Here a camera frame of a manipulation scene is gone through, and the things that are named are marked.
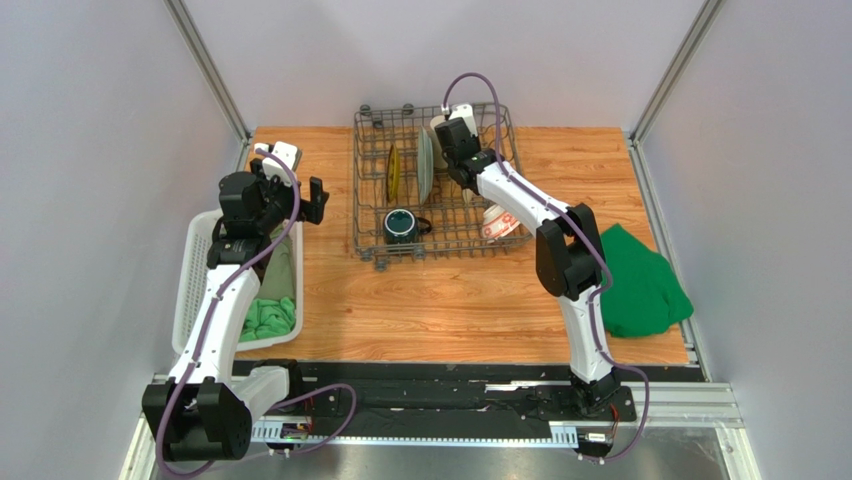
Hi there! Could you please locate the bright green crumpled cloth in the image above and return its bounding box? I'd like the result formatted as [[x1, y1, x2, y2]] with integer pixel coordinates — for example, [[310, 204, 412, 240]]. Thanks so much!
[[239, 297, 297, 343]]

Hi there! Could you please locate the aluminium frame post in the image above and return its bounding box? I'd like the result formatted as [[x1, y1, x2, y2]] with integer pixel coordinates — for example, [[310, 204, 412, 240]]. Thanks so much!
[[629, 0, 726, 145], [164, 0, 251, 145]]

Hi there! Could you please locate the right aluminium frame post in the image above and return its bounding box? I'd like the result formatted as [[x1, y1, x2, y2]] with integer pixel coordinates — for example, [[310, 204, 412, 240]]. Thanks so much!
[[629, 0, 726, 145]]

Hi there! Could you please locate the dark green mug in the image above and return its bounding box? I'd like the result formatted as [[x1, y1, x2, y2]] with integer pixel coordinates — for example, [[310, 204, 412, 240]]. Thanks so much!
[[383, 208, 433, 245]]

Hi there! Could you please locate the green cloth on table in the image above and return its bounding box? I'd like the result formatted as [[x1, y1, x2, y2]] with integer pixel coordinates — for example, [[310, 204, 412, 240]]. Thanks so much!
[[601, 224, 694, 338]]

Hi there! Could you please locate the yellow patterned plate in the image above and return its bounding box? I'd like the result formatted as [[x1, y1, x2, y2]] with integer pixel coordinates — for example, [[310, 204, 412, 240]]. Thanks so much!
[[385, 144, 401, 203]]

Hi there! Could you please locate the left aluminium frame post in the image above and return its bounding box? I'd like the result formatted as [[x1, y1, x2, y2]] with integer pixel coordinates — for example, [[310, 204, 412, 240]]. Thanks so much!
[[164, 0, 251, 145]]

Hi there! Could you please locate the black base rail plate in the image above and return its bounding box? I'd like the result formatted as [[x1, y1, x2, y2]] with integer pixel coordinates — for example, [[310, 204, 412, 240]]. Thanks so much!
[[271, 361, 701, 442]]

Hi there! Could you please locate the grey wire dish rack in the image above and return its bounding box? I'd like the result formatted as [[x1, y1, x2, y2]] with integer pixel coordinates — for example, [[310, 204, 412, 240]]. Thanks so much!
[[352, 104, 531, 271]]

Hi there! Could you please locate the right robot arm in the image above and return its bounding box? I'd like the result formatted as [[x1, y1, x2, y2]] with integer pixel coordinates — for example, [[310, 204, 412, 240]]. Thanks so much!
[[435, 118, 621, 418]]

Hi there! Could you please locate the light blue flower plate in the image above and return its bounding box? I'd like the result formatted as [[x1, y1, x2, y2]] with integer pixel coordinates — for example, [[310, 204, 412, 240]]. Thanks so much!
[[417, 127, 434, 204]]

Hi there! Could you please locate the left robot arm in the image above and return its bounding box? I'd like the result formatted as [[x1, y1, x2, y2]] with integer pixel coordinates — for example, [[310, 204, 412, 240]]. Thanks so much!
[[142, 171, 329, 467]]

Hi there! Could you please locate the beige upside-down cup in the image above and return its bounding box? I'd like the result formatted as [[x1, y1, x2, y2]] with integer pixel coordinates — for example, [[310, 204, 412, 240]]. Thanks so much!
[[427, 114, 448, 170]]

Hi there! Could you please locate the white red patterned bowl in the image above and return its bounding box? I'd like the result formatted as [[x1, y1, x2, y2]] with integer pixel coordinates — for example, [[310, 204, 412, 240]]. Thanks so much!
[[481, 204, 521, 243]]

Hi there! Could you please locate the white plastic basket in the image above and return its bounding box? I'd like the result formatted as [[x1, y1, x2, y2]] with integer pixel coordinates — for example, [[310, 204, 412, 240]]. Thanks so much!
[[172, 209, 304, 355]]

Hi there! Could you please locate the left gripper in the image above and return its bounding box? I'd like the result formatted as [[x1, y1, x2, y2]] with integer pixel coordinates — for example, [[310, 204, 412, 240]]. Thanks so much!
[[250, 160, 329, 235]]

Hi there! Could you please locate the olive green folded cloth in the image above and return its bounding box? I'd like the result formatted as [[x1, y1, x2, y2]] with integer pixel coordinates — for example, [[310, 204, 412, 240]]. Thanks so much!
[[256, 235, 295, 301]]

